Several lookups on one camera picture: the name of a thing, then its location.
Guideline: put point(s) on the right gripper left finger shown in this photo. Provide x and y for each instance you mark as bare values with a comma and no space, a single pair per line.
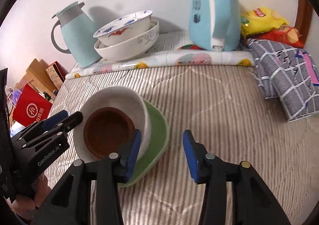
123,162

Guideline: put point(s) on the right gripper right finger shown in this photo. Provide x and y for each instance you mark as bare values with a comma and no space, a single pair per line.
198,158

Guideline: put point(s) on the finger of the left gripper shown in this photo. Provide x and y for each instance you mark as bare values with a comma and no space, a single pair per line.
50,123
33,135

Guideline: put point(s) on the small brown bowl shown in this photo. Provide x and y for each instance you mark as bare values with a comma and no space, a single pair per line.
106,130

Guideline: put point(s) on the green square plate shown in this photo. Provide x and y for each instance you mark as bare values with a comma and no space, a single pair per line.
157,145

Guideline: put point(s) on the white ceramic bowl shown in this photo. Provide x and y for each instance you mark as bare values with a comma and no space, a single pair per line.
122,98

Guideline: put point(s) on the left hand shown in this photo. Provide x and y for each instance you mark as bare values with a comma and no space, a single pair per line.
24,206

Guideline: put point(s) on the red paper shopping bag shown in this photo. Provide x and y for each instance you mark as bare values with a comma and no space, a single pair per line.
31,107

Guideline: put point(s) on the brown cardboard box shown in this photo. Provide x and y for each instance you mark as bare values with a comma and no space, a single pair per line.
37,77

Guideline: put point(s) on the patterned dark red book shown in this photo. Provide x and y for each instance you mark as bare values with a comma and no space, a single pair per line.
57,74

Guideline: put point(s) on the light blue thermos jug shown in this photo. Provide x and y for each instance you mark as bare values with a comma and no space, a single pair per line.
77,30

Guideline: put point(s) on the fruit patterned oilcloth mat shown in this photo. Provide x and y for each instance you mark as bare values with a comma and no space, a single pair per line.
167,58

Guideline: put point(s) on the large white porcelain bowl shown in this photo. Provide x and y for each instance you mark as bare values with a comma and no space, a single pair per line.
129,45

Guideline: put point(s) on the blue patterned porcelain bowl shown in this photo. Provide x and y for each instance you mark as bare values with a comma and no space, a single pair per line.
124,28

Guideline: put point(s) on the grey checked folded cloth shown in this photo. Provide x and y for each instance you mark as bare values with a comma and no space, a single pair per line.
286,73

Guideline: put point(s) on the light blue electric kettle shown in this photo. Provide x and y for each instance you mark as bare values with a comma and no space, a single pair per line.
215,25

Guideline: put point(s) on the yellow chips bag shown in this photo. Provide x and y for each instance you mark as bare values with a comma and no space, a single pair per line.
261,20

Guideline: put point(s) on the orange red snack bag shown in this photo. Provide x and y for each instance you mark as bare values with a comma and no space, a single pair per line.
285,34

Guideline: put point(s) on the brown wooden door frame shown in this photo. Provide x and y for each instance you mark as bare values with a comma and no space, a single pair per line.
303,19

